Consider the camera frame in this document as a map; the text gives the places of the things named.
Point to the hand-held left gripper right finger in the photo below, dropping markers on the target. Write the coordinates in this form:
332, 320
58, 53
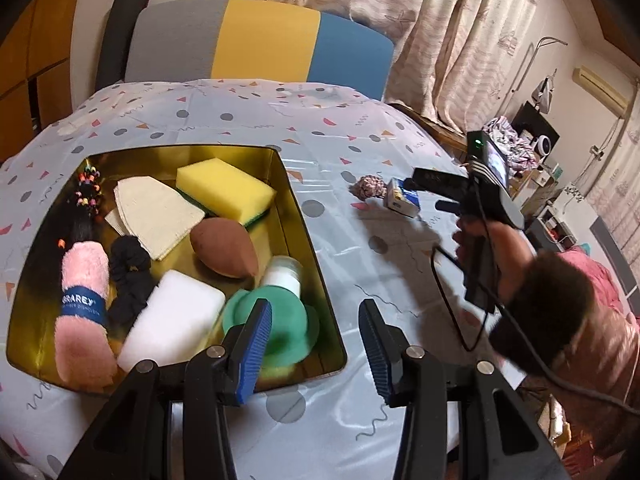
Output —
375, 355

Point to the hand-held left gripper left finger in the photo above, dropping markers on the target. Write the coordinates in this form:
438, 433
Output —
255, 355

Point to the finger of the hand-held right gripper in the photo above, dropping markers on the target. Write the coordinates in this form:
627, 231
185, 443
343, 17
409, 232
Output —
440, 180
450, 206

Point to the small blue white box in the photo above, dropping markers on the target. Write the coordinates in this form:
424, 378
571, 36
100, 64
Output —
402, 200

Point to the pink knitted ball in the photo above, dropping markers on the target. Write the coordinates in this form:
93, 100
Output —
367, 187

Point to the small white bottle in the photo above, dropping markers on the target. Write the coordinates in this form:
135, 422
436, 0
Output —
282, 272

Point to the white foam block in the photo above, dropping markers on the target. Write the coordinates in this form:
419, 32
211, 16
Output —
170, 315

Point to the brown egg-shaped sponge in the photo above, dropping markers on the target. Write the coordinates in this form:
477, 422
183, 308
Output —
225, 245

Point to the black scrunchie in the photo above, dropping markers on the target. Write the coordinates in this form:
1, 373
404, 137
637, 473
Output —
125, 265

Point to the yellow green sponge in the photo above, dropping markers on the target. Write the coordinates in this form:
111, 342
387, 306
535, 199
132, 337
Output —
220, 185

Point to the pink fluffy cloth roll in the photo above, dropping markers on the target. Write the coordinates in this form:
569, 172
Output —
82, 270

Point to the black hairbrush with coloured beads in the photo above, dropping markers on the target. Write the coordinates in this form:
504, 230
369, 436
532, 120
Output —
82, 225

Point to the gold tin box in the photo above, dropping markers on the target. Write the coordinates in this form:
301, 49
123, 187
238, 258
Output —
165, 157

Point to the person's right hand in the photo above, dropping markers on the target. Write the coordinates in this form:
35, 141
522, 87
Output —
515, 255

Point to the white shelf unit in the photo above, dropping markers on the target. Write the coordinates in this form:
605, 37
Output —
552, 225

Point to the pile of clothes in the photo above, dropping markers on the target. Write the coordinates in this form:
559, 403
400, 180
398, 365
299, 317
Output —
500, 135

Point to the white round device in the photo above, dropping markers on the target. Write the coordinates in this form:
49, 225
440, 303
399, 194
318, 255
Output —
544, 145

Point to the printed white tablecloth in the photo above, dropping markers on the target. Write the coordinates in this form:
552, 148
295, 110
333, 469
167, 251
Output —
350, 270

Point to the patterned beige curtain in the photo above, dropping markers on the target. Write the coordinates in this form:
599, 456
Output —
620, 180
440, 35

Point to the dark grey panel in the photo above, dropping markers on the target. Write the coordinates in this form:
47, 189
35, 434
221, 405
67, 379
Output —
615, 255

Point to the grey yellow blue chair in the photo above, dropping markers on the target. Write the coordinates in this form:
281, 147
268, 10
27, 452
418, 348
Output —
270, 45

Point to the wooden wardrobe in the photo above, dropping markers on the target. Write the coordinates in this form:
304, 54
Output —
40, 35

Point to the wall air conditioner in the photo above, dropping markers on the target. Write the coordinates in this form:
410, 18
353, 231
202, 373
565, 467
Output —
600, 87

